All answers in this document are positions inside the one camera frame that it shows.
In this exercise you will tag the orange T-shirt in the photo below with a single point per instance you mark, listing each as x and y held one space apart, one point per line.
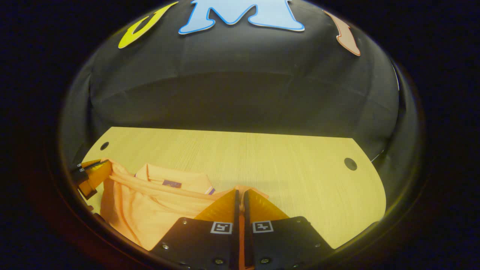
150 213

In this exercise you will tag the black backdrop cloth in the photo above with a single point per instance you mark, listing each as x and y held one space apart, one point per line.
240 93

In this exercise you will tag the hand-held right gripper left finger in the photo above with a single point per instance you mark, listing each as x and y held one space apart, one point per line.
236 243

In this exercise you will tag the black round table grommet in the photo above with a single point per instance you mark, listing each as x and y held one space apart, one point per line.
350 164
104 146

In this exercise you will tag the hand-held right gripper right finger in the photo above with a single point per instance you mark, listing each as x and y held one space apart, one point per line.
247 243

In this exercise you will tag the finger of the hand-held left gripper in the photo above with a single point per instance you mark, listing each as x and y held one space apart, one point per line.
99 176
78 170

